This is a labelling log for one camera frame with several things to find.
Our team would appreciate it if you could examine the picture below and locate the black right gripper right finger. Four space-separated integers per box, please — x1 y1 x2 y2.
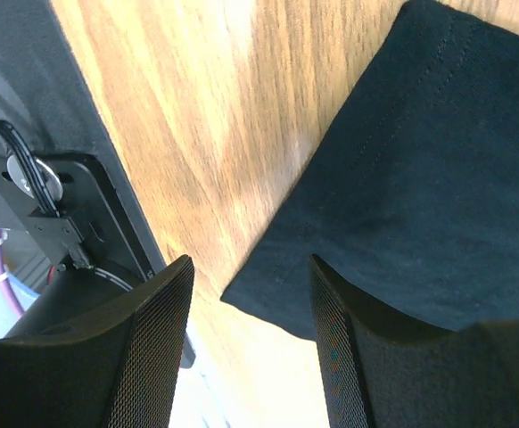
310 256 519 427

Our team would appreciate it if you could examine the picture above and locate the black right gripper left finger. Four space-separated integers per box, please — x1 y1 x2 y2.
0 256 194 427

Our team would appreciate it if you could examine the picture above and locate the black t shirt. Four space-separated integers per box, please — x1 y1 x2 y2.
221 1 519 340

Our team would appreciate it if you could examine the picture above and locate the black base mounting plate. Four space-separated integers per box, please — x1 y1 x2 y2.
0 1 165 270

